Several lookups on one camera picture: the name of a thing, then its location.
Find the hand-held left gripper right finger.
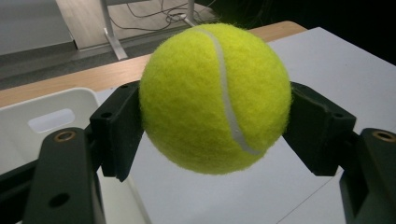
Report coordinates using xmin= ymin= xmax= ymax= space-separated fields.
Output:
xmin=281 ymin=81 xmax=358 ymax=177

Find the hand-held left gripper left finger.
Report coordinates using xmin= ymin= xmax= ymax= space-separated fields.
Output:
xmin=89 ymin=81 xmax=146 ymax=183

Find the white plastic bin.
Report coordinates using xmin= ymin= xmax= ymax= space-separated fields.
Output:
xmin=0 ymin=87 xmax=153 ymax=224

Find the yellow tennis ball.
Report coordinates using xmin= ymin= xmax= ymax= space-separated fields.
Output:
xmin=138 ymin=22 xmax=293 ymax=175

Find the wooden table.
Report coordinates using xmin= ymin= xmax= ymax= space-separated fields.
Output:
xmin=0 ymin=20 xmax=308 ymax=108

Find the white metal stand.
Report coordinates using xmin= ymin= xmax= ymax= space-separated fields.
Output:
xmin=98 ymin=0 xmax=200 ymax=62

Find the white cabinet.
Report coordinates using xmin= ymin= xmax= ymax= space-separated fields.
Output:
xmin=0 ymin=0 xmax=75 ymax=57

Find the tangle of black floor cables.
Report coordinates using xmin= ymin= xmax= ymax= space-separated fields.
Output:
xmin=108 ymin=0 xmax=219 ymax=33

